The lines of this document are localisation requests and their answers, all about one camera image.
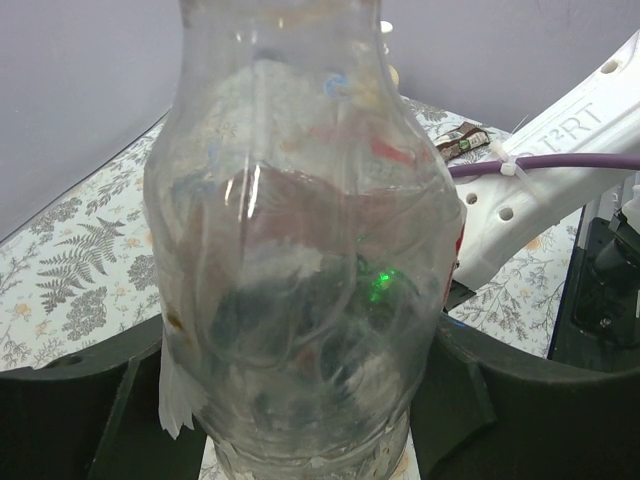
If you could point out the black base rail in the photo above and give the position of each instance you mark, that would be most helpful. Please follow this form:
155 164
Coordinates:
597 325

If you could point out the floral table mat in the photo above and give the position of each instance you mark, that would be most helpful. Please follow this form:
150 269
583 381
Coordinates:
82 271

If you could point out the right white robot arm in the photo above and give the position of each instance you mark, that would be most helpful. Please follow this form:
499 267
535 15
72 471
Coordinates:
581 146

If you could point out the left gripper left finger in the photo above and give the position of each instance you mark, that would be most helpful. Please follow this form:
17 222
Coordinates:
93 414

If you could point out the red label cola bottle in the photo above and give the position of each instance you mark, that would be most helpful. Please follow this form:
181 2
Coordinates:
305 232

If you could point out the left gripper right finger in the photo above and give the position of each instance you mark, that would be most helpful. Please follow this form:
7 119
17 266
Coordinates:
486 410

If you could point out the brown snack wrapper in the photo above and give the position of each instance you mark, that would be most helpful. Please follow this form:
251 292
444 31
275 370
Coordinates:
461 140

